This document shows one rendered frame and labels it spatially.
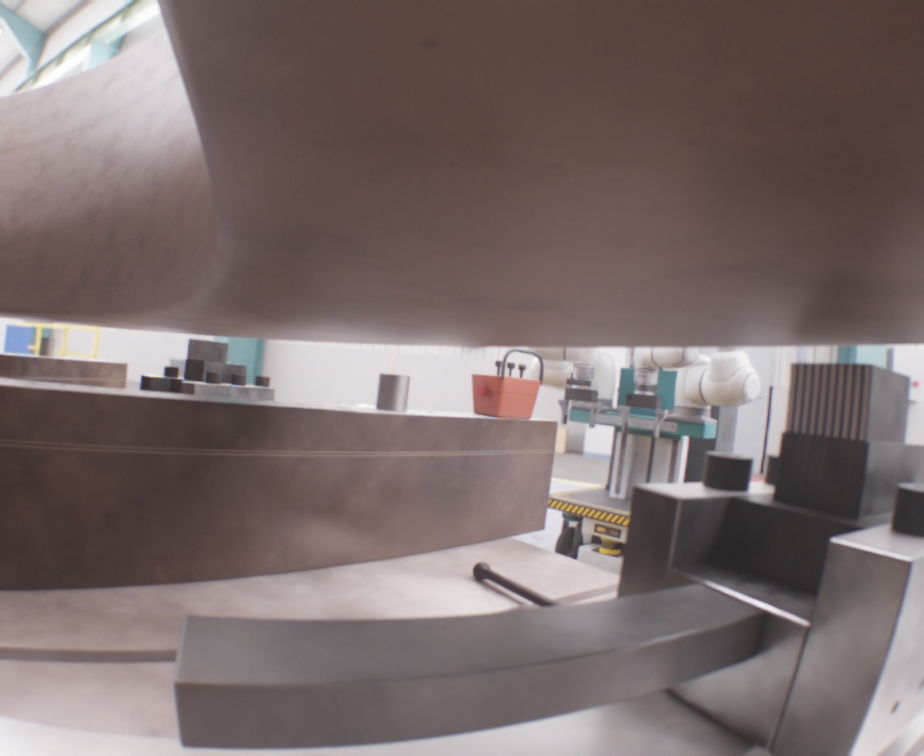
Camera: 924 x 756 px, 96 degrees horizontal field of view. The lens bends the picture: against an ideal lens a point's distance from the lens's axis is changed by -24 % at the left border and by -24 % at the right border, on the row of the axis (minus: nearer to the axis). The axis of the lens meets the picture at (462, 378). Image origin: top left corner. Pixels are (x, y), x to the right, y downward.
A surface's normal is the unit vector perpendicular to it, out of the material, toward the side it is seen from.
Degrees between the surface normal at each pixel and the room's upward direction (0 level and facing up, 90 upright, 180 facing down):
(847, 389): 90
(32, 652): 90
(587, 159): 180
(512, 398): 97
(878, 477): 90
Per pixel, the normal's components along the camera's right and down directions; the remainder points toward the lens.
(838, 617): -0.92, -0.11
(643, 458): -0.69, -0.08
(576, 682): 0.38, 0.03
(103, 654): 0.57, 0.05
